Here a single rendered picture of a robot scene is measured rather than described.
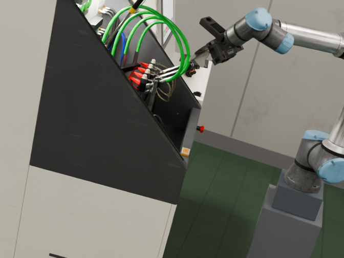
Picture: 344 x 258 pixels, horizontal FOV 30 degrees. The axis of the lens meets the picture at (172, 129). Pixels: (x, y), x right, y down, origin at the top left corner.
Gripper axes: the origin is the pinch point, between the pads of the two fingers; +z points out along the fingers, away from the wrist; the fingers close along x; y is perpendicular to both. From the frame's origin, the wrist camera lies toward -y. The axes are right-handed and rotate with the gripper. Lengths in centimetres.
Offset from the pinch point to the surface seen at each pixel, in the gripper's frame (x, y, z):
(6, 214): -60, 19, 75
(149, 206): -25, 41, 35
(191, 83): 52, 0, 67
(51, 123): -44, -2, 39
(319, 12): 223, -17, 100
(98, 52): -30.9, -15.2, 11.7
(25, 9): -45, -39, 19
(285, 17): 211, -25, 119
